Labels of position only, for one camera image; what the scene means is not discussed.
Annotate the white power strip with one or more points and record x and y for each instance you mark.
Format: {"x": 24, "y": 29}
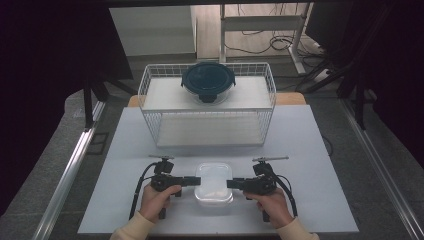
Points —
{"x": 321, "y": 75}

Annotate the metal floor rail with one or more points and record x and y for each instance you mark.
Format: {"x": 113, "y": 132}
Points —
{"x": 66, "y": 180}
{"x": 383, "y": 170}

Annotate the white metal desk frame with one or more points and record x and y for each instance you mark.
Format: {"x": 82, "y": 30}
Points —
{"x": 260, "y": 23}

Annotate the round dark-lidded glass container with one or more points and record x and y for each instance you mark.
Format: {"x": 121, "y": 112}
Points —
{"x": 208, "y": 80}

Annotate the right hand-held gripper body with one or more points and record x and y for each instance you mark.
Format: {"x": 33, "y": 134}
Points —
{"x": 263, "y": 185}

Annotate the person's right hand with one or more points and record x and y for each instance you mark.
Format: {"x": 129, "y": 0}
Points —
{"x": 275, "y": 208}

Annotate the black metal stand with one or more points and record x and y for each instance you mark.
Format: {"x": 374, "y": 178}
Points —
{"x": 88, "y": 106}
{"x": 359, "y": 100}

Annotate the person's left hand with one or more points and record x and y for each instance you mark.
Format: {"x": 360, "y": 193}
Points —
{"x": 153, "y": 203}

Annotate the white cabinet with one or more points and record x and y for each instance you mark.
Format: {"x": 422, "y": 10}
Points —
{"x": 153, "y": 31}

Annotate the white square food container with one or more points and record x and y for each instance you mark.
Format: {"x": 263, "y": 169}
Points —
{"x": 213, "y": 180}

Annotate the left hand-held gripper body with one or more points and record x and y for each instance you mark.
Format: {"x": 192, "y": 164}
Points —
{"x": 163, "y": 181}

